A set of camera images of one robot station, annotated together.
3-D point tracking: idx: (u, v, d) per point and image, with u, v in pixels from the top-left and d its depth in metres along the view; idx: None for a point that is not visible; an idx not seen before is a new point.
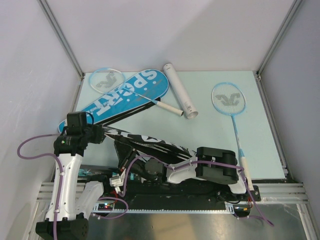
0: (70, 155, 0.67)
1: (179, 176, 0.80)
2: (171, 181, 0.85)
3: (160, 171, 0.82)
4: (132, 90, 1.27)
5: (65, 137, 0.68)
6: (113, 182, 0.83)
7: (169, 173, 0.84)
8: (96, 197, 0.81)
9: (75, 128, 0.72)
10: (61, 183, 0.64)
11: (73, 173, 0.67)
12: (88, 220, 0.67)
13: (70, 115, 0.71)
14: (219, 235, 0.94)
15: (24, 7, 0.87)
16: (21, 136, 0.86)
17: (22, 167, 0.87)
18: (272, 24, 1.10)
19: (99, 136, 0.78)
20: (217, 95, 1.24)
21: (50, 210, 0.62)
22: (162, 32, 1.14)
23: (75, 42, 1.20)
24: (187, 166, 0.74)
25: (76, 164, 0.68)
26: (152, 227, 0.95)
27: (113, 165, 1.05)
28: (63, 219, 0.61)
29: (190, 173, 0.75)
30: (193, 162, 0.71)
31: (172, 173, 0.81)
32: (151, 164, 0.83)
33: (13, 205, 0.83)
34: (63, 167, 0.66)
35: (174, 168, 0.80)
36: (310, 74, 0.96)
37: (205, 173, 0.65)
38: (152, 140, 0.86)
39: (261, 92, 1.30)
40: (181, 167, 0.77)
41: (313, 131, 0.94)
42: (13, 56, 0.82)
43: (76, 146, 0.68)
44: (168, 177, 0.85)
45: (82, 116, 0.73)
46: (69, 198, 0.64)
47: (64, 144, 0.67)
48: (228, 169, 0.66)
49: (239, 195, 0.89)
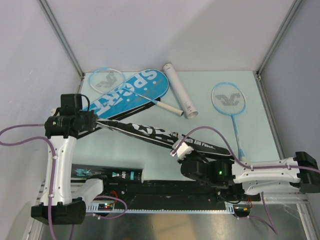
0: (63, 138, 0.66)
1: (255, 175, 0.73)
2: (239, 179, 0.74)
3: (197, 171, 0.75)
4: (132, 90, 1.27)
5: (56, 118, 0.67)
6: (175, 143, 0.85)
7: (237, 172, 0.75)
8: (96, 192, 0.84)
9: (68, 110, 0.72)
10: (55, 167, 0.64)
11: (66, 157, 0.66)
12: (84, 202, 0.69)
13: (64, 96, 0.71)
14: (219, 235, 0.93)
15: (25, 8, 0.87)
16: (21, 136, 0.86)
17: (22, 167, 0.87)
18: (271, 24, 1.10)
19: (91, 123, 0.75)
20: (217, 95, 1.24)
21: (44, 195, 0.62)
22: (162, 32, 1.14)
23: (75, 42, 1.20)
24: (281, 168, 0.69)
25: (69, 147, 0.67)
26: (152, 227, 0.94)
27: (112, 165, 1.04)
28: (58, 204, 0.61)
29: (278, 176, 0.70)
30: (293, 165, 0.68)
31: (248, 172, 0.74)
32: (187, 163, 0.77)
33: (14, 205, 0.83)
34: (55, 150, 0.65)
35: (252, 167, 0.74)
36: (310, 75, 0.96)
37: (312, 181, 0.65)
38: (142, 131, 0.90)
39: (261, 92, 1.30)
40: (265, 166, 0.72)
41: (314, 132, 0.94)
42: (14, 56, 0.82)
43: (69, 127, 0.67)
44: (237, 176, 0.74)
45: (77, 99, 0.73)
46: (63, 183, 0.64)
47: (55, 125, 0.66)
48: None
49: (239, 195, 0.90)
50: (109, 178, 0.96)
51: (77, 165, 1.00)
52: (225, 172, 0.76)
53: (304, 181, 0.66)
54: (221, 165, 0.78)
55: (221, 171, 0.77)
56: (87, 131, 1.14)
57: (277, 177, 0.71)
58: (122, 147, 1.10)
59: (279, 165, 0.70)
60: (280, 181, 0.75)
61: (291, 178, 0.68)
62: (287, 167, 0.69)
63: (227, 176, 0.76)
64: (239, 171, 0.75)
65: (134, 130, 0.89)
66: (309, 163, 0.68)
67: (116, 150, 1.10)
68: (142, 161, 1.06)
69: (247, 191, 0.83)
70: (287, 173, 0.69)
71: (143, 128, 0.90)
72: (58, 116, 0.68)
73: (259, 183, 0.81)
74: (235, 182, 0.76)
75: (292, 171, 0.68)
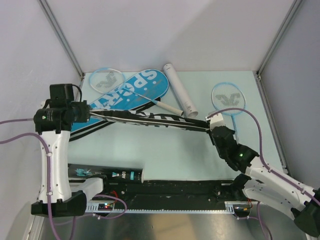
0: (55, 133, 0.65)
1: (267, 177, 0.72)
2: (253, 169, 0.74)
3: (224, 137, 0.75)
4: (132, 90, 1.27)
5: (45, 112, 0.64)
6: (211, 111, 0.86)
7: (254, 163, 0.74)
8: (96, 192, 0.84)
9: (58, 102, 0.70)
10: (50, 164, 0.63)
11: (61, 153, 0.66)
12: (83, 194, 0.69)
13: (53, 87, 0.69)
14: (219, 235, 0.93)
15: (24, 7, 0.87)
16: (20, 136, 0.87)
17: (22, 166, 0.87)
18: (271, 24, 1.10)
19: (85, 115, 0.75)
20: (217, 95, 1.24)
21: (42, 193, 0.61)
22: (162, 32, 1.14)
23: (76, 43, 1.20)
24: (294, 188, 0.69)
25: (63, 143, 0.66)
26: (152, 226, 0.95)
27: (112, 166, 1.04)
28: (58, 201, 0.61)
29: (286, 192, 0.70)
30: (308, 192, 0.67)
31: (263, 170, 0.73)
32: (220, 128, 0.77)
33: (15, 204, 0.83)
34: (49, 147, 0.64)
35: (270, 169, 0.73)
36: (310, 74, 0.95)
37: (314, 215, 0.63)
38: (140, 114, 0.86)
39: (261, 92, 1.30)
40: (282, 177, 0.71)
41: (314, 132, 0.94)
42: (14, 56, 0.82)
43: (60, 121, 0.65)
44: (252, 167, 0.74)
45: (67, 89, 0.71)
46: (61, 179, 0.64)
47: (45, 119, 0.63)
48: None
49: (235, 188, 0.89)
50: (108, 178, 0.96)
51: (78, 165, 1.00)
52: (246, 157, 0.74)
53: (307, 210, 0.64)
54: (245, 149, 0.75)
55: (242, 154, 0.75)
56: (84, 133, 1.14)
57: (284, 191, 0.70)
58: (123, 146, 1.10)
59: (295, 184, 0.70)
60: (283, 202, 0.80)
61: (296, 200, 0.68)
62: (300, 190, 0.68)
63: (246, 161, 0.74)
64: (257, 165, 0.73)
65: (131, 115, 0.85)
66: None
67: (116, 150, 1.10)
68: (142, 161, 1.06)
69: (245, 189, 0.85)
70: (296, 195, 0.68)
71: (141, 112, 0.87)
72: (47, 109, 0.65)
73: (262, 192, 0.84)
74: (246, 171, 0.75)
75: (303, 196, 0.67)
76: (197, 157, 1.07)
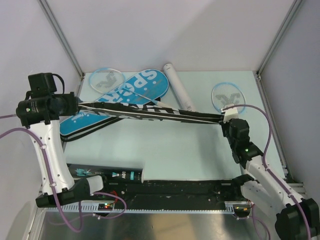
0: (44, 124, 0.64)
1: (262, 173, 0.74)
2: (251, 164, 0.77)
3: (239, 130, 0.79)
4: (132, 90, 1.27)
5: (28, 103, 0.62)
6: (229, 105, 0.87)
7: (257, 159, 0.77)
8: (96, 189, 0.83)
9: (41, 93, 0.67)
10: (47, 156, 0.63)
11: (55, 143, 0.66)
12: (84, 179, 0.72)
13: (32, 78, 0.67)
14: (219, 235, 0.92)
15: (24, 8, 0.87)
16: (21, 136, 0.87)
17: (22, 166, 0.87)
18: (271, 24, 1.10)
19: (73, 105, 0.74)
20: (217, 95, 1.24)
21: (46, 186, 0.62)
22: (162, 33, 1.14)
23: (76, 43, 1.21)
24: (282, 190, 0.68)
25: (55, 133, 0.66)
26: (152, 227, 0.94)
27: (112, 165, 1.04)
28: (63, 190, 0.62)
29: (274, 191, 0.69)
30: (294, 197, 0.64)
31: (260, 167, 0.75)
32: (241, 121, 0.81)
33: (14, 204, 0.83)
34: (41, 140, 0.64)
35: (267, 168, 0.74)
36: (310, 74, 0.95)
37: (291, 217, 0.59)
38: (132, 107, 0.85)
39: (261, 92, 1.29)
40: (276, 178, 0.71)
41: (314, 132, 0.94)
42: (14, 57, 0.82)
43: (47, 110, 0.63)
44: (250, 162, 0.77)
45: (48, 78, 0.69)
46: (62, 169, 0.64)
47: (30, 112, 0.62)
48: (300, 233, 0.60)
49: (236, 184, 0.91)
50: (108, 178, 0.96)
51: (78, 165, 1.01)
52: (250, 153, 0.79)
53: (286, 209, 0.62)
54: (254, 148, 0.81)
55: (248, 150, 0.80)
56: (84, 133, 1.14)
57: (272, 190, 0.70)
58: (123, 146, 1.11)
59: (284, 187, 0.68)
60: (273, 205, 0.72)
61: (280, 200, 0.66)
62: (288, 193, 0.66)
63: (248, 156, 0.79)
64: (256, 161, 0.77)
65: (123, 108, 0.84)
66: (310, 214, 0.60)
67: (116, 150, 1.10)
68: (141, 161, 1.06)
69: (243, 187, 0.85)
70: (282, 196, 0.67)
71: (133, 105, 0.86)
72: (30, 101, 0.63)
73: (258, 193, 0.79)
74: (246, 165, 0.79)
75: (288, 199, 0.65)
76: (197, 157, 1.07)
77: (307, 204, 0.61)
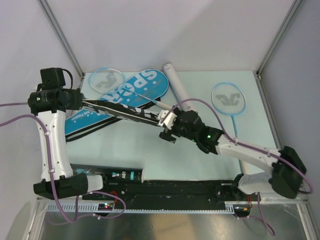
0: (51, 113, 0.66)
1: (235, 150, 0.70)
2: (220, 147, 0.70)
3: (193, 123, 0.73)
4: (132, 90, 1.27)
5: (39, 93, 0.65)
6: (161, 113, 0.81)
7: (221, 139, 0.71)
8: (94, 188, 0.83)
9: (50, 85, 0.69)
10: (49, 143, 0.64)
11: (59, 131, 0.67)
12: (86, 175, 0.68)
13: (43, 71, 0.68)
14: (219, 235, 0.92)
15: (24, 8, 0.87)
16: (21, 136, 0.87)
17: (23, 166, 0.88)
18: (271, 24, 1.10)
19: (79, 100, 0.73)
20: (217, 96, 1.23)
21: (45, 171, 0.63)
22: (162, 33, 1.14)
23: (76, 43, 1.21)
24: (262, 153, 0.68)
25: (60, 122, 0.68)
26: (152, 227, 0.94)
27: (111, 165, 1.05)
28: (60, 178, 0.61)
29: (255, 159, 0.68)
30: (274, 154, 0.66)
31: (229, 144, 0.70)
32: (188, 113, 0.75)
33: (15, 204, 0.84)
34: (46, 127, 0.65)
35: (236, 141, 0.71)
36: (309, 74, 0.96)
37: (282, 173, 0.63)
38: (132, 110, 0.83)
39: (261, 92, 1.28)
40: (249, 146, 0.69)
41: (314, 132, 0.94)
42: (14, 57, 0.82)
43: (56, 101, 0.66)
44: (218, 146, 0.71)
45: (58, 72, 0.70)
46: (62, 157, 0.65)
47: (40, 101, 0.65)
48: (295, 181, 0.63)
49: (236, 189, 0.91)
50: (108, 178, 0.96)
51: (78, 165, 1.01)
52: (214, 138, 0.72)
53: (276, 170, 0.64)
54: (214, 131, 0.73)
55: (210, 135, 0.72)
56: (85, 133, 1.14)
57: (253, 160, 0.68)
58: (122, 146, 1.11)
59: (260, 149, 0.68)
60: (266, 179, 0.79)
61: (265, 164, 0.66)
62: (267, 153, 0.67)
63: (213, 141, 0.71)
64: (223, 141, 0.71)
65: (123, 109, 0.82)
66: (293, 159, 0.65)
67: (116, 149, 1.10)
68: (141, 161, 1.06)
69: (239, 187, 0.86)
70: (263, 159, 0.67)
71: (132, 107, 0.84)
72: (41, 91, 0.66)
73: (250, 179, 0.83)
74: (217, 152, 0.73)
75: (269, 158, 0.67)
76: (197, 157, 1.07)
77: (288, 154, 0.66)
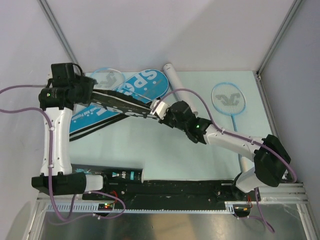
0: (58, 109, 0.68)
1: (222, 139, 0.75)
2: (208, 136, 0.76)
3: (182, 112, 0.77)
4: (132, 90, 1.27)
5: (50, 90, 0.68)
6: (153, 102, 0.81)
7: (208, 130, 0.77)
8: (94, 188, 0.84)
9: (61, 81, 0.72)
10: (52, 138, 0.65)
11: (63, 128, 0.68)
12: (84, 175, 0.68)
13: (55, 66, 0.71)
14: (219, 235, 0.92)
15: (24, 8, 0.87)
16: (21, 136, 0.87)
17: (23, 166, 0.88)
18: (271, 25, 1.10)
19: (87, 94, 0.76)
20: (217, 95, 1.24)
21: (44, 166, 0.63)
22: (162, 33, 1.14)
23: (76, 43, 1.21)
24: (246, 141, 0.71)
25: (66, 119, 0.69)
26: (152, 227, 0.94)
27: (111, 165, 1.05)
28: (59, 174, 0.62)
29: (240, 148, 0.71)
30: (257, 142, 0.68)
31: (217, 134, 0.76)
32: (179, 103, 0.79)
33: (15, 204, 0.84)
34: (52, 122, 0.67)
35: (223, 131, 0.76)
36: (309, 74, 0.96)
37: (262, 159, 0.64)
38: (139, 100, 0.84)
39: (261, 92, 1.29)
40: (234, 135, 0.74)
41: (313, 132, 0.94)
42: (15, 57, 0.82)
43: (64, 99, 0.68)
44: (206, 136, 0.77)
45: (68, 68, 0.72)
46: (62, 154, 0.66)
47: (50, 97, 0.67)
48: (277, 167, 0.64)
49: (235, 188, 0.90)
50: (108, 178, 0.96)
51: (78, 165, 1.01)
52: (203, 128, 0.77)
53: (257, 157, 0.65)
54: (203, 121, 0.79)
55: (199, 126, 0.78)
56: (85, 133, 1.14)
57: (238, 148, 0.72)
58: (122, 146, 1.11)
59: (245, 137, 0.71)
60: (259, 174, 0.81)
61: (248, 151, 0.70)
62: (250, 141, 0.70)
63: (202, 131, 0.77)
64: (212, 130, 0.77)
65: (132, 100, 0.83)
66: (275, 147, 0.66)
67: (116, 149, 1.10)
68: (141, 161, 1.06)
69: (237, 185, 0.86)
70: (247, 147, 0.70)
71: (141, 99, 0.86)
72: (51, 88, 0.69)
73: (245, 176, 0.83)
74: (205, 141, 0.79)
75: (253, 146, 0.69)
76: (197, 157, 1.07)
77: (271, 141, 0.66)
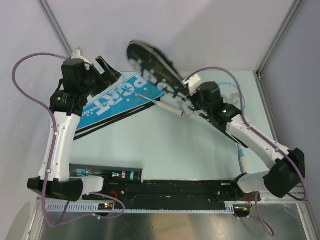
0: (66, 115, 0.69)
1: (246, 133, 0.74)
2: (232, 125, 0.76)
3: (211, 92, 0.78)
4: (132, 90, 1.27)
5: (61, 95, 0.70)
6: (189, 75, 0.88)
7: (235, 119, 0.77)
8: (94, 189, 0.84)
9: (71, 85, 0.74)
10: (55, 143, 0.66)
11: (67, 134, 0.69)
12: (80, 184, 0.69)
13: (66, 68, 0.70)
14: (219, 235, 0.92)
15: (24, 9, 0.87)
16: (21, 136, 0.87)
17: (23, 166, 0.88)
18: (271, 25, 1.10)
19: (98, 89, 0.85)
20: None
21: (42, 170, 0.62)
22: (162, 33, 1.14)
23: (76, 43, 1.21)
24: (269, 146, 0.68)
25: (71, 126, 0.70)
26: (152, 227, 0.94)
27: (111, 166, 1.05)
28: (54, 180, 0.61)
29: (262, 150, 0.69)
30: (281, 150, 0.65)
31: (243, 127, 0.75)
32: (209, 84, 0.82)
33: (15, 205, 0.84)
34: (57, 127, 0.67)
35: (250, 126, 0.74)
36: (309, 74, 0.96)
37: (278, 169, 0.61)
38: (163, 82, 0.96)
39: (261, 92, 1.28)
40: (260, 136, 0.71)
41: (314, 132, 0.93)
42: (14, 57, 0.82)
43: (73, 105, 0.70)
44: (229, 124, 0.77)
45: (79, 71, 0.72)
46: (62, 160, 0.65)
47: (60, 101, 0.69)
48: (290, 182, 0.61)
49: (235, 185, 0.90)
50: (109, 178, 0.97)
51: (78, 165, 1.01)
52: (229, 114, 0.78)
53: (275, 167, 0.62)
54: (230, 108, 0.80)
55: (226, 111, 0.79)
56: (85, 132, 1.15)
57: (260, 150, 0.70)
58: (123, 146, 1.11)
59: (271, 143, 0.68)
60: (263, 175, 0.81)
61: (269, 157, 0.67)
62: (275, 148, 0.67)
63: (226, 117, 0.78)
64: (238, 121, 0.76)
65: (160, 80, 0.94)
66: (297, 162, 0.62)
67: (116, 149, 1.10)
68: (141, 161, 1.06)
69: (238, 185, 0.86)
70: (270, 152, 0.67)
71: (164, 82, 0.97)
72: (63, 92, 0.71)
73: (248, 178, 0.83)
74: (227, 128, 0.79)
75: (276, 154, 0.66)
76: (198, 157, 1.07)
77: (295, 155, 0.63)
